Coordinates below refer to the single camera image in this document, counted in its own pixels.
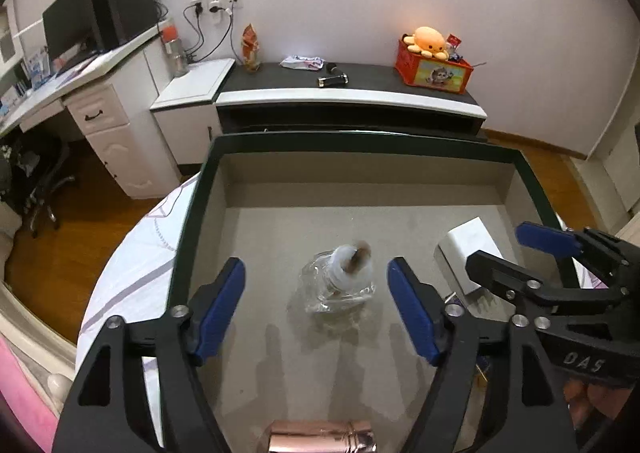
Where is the black computer tower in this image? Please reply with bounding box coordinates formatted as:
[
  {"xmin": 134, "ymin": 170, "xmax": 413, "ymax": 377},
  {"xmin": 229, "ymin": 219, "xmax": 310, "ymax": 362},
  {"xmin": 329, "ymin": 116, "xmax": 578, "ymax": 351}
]
[{"xmin": 89, "ymin": 0, "xmax": 158, "ymax": 51}]

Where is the black power cable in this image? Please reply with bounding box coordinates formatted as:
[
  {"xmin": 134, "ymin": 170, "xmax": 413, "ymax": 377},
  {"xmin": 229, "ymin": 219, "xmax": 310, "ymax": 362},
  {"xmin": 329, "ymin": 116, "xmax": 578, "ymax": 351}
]
[
  {"xmin": 207, "ymin": 8, "xmax": 236, "ymax": 61},
  {"xmin": 182, "ymin": 3, "xmax": 208, "ymax": 63}
]

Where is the white bed frame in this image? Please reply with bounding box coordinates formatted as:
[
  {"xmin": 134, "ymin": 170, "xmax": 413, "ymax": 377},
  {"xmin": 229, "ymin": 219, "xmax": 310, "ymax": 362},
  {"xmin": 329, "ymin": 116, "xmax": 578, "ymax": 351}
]
[{"xmin": 0, "ymin": 278, "xmax": 81, "ymax": 399}]

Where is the clear bottle with red cap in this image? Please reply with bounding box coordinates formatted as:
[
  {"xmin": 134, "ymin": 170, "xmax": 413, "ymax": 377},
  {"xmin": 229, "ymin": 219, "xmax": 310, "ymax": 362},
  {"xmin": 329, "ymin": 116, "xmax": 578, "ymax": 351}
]
[{"xmin": 161, "ymin": 26, "xmax": 190, "ymax": 78}]

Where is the white glass-door cabinet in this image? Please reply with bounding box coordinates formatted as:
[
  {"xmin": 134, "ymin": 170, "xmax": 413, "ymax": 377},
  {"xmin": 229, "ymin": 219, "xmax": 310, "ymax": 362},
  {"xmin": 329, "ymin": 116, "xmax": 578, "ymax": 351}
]
[{"xmin": 0, "ymin": 3, "xmax": 23, "ymax": 69}]

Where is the person's right hand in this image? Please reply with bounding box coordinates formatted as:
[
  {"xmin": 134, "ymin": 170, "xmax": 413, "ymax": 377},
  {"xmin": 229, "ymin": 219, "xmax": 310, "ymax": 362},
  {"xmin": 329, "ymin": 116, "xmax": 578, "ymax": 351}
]
[{"xmin": 562, "ymin": 378, "xmax": 631, "ymax": 434}]

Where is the white desk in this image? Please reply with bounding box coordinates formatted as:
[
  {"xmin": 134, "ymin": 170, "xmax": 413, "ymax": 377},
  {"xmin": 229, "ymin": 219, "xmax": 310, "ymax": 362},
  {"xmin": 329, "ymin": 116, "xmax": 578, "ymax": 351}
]
[{"xmin": 0, "ymin": 18, "xmax": 181, "ymax": 199}]

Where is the white power bank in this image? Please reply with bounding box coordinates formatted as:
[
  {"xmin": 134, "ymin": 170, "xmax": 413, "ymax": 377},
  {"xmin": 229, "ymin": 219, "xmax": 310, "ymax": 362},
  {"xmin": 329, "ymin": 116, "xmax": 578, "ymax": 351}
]
[{"xmin": 434, "ymin": 217, "xmax": 506, "ymax": 299}]

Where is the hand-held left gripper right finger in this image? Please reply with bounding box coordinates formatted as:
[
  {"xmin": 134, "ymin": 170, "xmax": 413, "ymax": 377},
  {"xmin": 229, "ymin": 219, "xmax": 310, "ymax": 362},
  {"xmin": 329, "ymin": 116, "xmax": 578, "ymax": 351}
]
[{"xmin": 387, "ymin": 257, "xmax": 576, "ymax": 453}]

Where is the orange standing figurine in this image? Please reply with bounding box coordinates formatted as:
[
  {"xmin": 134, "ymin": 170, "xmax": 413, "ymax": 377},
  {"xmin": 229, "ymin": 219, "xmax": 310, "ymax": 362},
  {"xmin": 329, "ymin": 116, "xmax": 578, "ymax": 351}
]
[{"xmin": 241, "ymin": 23, "xmax": 262, "ymax": 71}]

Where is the white striped bed sheet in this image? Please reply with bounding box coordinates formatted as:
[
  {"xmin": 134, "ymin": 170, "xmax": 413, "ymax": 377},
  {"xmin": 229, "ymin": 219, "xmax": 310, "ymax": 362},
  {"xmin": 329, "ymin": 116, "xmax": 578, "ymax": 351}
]
[{"xmin": 75, "ymin": 170, "xmax": 203, "ymax": 434}]

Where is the orange octopus plush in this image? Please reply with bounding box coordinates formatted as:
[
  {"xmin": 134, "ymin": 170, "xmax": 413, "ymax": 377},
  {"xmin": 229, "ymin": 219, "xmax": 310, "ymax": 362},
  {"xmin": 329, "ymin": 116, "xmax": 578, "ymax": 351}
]
[{"xmin": 404, "ymin": 26, "xmax": 449, "ymax": 59}]

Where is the rose gold metal cylinder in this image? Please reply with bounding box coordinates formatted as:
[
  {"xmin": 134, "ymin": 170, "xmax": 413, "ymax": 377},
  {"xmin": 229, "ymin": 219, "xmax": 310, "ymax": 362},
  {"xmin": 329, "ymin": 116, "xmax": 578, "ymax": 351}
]
[{"xmin": 267, "ymin": 418, "xmax": 377, "ymax": 453}]

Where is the white side cabinet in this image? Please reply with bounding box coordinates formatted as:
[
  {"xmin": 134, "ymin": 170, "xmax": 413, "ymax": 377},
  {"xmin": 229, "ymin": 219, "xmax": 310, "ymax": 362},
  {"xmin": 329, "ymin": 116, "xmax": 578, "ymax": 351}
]
[{"xmin": 150, "ymin": 58, "xmax": 236, "ymax": 166}]

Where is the glass bottle with cork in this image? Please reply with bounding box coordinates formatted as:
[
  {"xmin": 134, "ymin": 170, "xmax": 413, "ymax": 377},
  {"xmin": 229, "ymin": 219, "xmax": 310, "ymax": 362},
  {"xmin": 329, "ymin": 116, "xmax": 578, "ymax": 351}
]
[{"xmin": 287, "ymin": 242, "xmax": 377, "ymax": 329}]

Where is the black computer monitor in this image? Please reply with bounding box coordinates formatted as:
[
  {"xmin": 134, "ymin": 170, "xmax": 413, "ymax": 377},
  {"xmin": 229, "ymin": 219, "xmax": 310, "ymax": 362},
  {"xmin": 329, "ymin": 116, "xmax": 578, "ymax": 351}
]
[{"xmin": 42, "ymin": 0, "xmax": 98, "ymax": 69}]

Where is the black office chair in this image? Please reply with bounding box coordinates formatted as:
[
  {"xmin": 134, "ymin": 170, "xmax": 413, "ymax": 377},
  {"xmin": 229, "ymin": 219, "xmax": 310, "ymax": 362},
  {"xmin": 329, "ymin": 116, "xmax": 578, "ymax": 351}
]
[{"xmin": 0, "ymin": 133, "xmax": 76, "ymax": 239}]

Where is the white wall socket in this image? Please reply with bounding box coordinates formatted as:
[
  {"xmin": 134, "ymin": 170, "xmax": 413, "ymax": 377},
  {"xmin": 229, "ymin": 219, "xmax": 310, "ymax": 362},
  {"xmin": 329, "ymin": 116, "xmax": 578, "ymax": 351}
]
[{"xmin": 191, "ymin": 0, "xmax": 244, "ymax": 14}]

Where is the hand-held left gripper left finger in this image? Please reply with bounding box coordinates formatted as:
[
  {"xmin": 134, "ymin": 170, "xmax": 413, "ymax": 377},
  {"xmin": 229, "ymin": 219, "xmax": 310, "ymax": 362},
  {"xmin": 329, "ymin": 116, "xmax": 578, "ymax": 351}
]
[{"xmin": 52, "ymin": 257, "xmax": 247, "ymax": 453}]

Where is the white door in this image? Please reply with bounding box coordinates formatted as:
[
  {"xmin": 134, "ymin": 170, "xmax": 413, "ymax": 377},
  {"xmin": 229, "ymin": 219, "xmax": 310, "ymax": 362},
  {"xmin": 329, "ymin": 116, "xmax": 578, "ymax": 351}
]
[{"xmin": 570, "ymin": 103, "xmax": 640, "ymax": 234}]

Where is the black and white TV cabinet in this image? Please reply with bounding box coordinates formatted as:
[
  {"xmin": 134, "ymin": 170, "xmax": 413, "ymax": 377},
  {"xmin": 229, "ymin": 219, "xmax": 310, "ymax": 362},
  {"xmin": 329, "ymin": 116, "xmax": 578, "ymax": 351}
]
[{"xmin": 215, "ymin": 62, "xmax": 488, "ymax": 144}]

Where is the red storage box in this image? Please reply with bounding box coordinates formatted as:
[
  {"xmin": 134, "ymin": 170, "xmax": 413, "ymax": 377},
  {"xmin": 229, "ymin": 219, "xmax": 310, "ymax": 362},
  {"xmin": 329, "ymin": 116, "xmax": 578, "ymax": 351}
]
[{"xmin": 395, "ymin": 37, "xmax": 475, "ymax": 95}]

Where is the blue and white carton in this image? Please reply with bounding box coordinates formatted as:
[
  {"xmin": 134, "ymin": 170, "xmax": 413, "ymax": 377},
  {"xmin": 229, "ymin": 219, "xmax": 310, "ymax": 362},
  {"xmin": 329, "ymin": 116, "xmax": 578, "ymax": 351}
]
[{"xmin": 27, "ymin": 56, "xmax": 52, "ymax": 85}]

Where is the dark green storage box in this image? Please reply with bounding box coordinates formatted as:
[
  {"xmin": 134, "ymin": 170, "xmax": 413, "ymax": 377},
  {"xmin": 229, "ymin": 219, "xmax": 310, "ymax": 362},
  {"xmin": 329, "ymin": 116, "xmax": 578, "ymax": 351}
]
[{"xmin": 167, "ymin": 130, "xmax": 586, "ymax": 453}]

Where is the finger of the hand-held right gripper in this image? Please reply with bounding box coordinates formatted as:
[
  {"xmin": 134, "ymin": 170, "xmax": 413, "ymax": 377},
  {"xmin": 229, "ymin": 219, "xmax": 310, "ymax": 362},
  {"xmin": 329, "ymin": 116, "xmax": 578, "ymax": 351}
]
[
  {"xmin": 516, "ymin": 222, "xmax": 640, "ymax": 284},
  {"xmin": 465, "ymin": 250, "xmax": 547, "ymax": 306}
]

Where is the crumpled white plastic bag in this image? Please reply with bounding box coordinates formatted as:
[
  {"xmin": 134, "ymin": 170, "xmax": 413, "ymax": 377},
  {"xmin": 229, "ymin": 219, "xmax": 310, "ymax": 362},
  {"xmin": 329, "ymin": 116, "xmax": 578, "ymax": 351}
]
[{"xmin": 279, "ymin": 54, "xmax": 326, "ymax": 70}]

